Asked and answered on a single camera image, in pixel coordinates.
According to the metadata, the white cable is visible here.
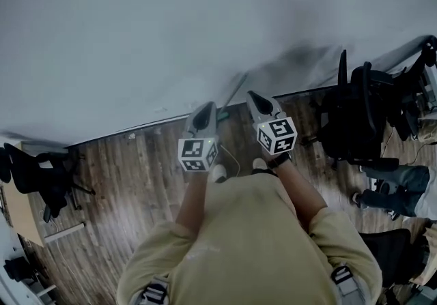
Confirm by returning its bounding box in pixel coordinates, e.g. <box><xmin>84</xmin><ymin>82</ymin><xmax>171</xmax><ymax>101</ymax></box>
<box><xmin>220</xmin><ymin>144</ymin><xmax>242</xmax><ymax>177</ymax></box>

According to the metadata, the person's right forearm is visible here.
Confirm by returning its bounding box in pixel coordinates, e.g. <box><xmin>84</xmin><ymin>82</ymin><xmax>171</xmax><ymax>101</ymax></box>
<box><xmin>272</xmin><ymin>160</ymin><xmax>329</xmax><ymax>230</ymax></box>

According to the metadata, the thin grey rod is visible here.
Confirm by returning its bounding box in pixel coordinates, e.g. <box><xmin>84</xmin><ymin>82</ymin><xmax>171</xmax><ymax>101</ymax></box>
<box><xmin>217</xmin><ymin>72</ymin><xmax>249</xmax><ymax>124</ymax></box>

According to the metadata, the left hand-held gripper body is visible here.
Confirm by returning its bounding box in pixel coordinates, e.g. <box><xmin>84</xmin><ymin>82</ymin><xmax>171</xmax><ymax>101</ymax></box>
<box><xmin>178</xmin><ymin>130</ymin><xmax>220</xmax><ymax>173</ymax></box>

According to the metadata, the white table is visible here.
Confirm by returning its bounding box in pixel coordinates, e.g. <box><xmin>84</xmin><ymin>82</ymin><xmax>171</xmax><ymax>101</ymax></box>
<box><xmin>0</xmin><ymin>209</ymin><xmax>59</xmax><ymax>305</ymax></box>

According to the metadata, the grey harness strap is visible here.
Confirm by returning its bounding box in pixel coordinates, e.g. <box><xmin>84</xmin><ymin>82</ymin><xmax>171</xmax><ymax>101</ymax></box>
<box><xmin>138</xmin><ymin>276</ymin><xmax>171</xmax><ymax>305</ymax></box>
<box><xmin>330</xmin><ymin>264</ymin><xmax>363</xmax><ymax>305</ymax></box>

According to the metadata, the white desk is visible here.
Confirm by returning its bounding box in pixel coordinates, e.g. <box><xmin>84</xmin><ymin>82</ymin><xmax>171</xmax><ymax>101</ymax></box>
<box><xmin>418</xmin><ymin>64</ymin><xmax>437</xmax><ymax>120</ymax></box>

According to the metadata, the wooden desk panel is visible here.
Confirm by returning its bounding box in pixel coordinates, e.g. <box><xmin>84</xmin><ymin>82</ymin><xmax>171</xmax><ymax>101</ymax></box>
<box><xmin>0</xmin><ymin>141</ymin><xmax>47</xmax><ymax>248</ymax></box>

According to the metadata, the black device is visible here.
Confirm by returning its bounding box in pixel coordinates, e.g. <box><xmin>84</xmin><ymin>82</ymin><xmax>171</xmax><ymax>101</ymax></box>
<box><xmin>3</xmin><ymin>257</ymin><xmax>38</xmax><ymax>285</ymax></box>

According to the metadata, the person's left forearm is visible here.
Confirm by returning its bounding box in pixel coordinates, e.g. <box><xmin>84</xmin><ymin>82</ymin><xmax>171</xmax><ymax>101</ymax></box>
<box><xmin>175</xmin><ymin>169</ymin><xmax>215</xmax><ymax>237</ymax></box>

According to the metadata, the beige shirt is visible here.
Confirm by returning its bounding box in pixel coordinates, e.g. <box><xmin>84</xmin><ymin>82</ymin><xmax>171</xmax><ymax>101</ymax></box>
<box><xmin>115</xmin><ymin>173</ymin><xmax>383</xmax><ymax>305</ymax></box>

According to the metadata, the black wristwatch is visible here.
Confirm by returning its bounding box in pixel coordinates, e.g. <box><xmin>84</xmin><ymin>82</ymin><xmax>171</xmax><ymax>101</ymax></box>
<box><xmin>269</xmin><ymin>152</ymin><xmax>293</xmax><ymax>169</ymax></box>

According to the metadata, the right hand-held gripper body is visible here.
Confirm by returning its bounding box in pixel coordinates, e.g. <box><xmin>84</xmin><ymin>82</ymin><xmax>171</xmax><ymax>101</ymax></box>
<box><xmin>254</xmin><ymin>113</ymin><xmax>299</xmax><ymax>156</ymax></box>

